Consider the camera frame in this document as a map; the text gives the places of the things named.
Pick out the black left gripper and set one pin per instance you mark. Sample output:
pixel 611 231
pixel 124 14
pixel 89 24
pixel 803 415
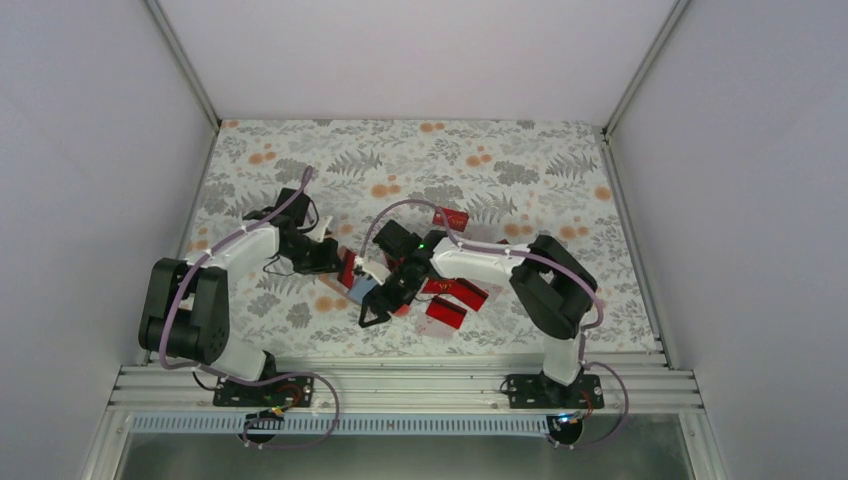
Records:
pixel 324 263

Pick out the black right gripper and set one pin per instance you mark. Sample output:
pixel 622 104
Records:
pixel 379 309

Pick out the tan leather card holder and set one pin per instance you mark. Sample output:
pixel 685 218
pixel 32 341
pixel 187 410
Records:
pixel 362 286

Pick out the red VIP card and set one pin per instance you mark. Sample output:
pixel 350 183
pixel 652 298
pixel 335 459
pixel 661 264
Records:
pixel 456 220
pixel 438 286

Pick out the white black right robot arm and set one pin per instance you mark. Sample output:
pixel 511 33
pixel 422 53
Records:
pixel 554 289

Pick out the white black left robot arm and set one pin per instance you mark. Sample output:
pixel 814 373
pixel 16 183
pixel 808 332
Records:
pixel 186 314

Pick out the red card black stripe bottom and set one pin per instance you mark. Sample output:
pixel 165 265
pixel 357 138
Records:
pixel 446 312

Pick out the red card black stripe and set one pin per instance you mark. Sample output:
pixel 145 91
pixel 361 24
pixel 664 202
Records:
pixel 446 312
pixel 469 294

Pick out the red card black stripe right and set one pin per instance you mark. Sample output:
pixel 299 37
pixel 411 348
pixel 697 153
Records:
pixel 469 294

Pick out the white floral card bottom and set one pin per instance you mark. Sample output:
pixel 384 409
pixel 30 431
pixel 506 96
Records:
pixel 432 328

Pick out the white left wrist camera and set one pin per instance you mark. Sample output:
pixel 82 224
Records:
pixel 320 232

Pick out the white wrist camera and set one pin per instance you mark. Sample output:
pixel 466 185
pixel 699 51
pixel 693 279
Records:
pixel 320 232
pixel 372 269

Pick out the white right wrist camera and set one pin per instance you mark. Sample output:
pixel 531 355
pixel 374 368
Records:
pixel 372 269

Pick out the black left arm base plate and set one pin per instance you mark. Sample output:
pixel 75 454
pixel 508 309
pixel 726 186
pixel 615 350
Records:
pixel 292 392

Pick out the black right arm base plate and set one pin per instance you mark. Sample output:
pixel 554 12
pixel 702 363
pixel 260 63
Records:
pixel 536 391

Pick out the white perforated cable duct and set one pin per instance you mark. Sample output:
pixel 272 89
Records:
pixel 346 424

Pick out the aluminium corner post right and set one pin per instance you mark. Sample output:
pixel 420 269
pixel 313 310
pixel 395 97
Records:
pixel 660 40

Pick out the aluminium corner post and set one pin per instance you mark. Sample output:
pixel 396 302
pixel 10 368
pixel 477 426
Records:
pixel 660 40
pixel 183 63

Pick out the aluminium front rail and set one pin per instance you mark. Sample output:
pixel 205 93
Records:
pixel 435 388

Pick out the aluminium corner post left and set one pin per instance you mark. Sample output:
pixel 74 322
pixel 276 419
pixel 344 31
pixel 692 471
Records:
pixel 183 63

